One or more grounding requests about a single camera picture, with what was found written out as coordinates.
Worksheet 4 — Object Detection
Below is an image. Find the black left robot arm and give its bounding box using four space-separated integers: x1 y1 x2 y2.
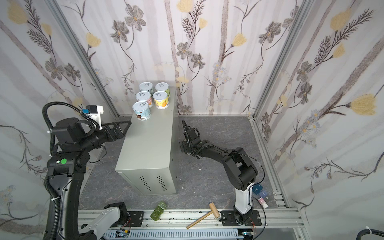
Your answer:
44 118 132 240

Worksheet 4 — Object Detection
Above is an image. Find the blue square box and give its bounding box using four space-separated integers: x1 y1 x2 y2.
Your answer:
252 184 263 195

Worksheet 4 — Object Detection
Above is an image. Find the blue brown label can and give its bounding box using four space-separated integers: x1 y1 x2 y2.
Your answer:
139 82 154 95

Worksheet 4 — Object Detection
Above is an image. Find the black left corrugated cable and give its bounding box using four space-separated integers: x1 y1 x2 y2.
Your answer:
41 101 88 157

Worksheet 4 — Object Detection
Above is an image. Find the teal label can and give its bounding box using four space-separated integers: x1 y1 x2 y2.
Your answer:
133 101 151 121

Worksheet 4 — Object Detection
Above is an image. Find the green label can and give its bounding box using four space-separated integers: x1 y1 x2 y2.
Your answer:
155 82 170 97

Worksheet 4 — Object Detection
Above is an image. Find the small purple box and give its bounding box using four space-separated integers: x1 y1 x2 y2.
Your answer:
259 190 268 199

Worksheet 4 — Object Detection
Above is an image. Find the yellow label can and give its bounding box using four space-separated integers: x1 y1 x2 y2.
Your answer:
153 91 169 110

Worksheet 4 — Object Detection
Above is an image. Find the white slotted cable duct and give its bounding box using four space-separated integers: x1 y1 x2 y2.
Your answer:
103 229 244 240

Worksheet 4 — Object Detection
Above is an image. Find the wooden mallet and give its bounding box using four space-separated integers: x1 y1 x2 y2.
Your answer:
186 203 220 230

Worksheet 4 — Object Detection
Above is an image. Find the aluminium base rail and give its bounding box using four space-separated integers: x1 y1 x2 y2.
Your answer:
129 209 305 230

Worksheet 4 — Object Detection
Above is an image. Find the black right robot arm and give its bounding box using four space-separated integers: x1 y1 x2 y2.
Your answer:
180 120 266 226

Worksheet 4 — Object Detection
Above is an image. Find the grey metal cabinet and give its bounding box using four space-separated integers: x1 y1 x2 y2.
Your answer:
115 88 179 196

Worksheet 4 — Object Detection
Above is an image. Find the pink label can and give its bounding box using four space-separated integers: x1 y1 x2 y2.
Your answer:
136 91 153 108

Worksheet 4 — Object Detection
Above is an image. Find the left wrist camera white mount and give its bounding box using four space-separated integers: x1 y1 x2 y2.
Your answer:
82 105 104 130

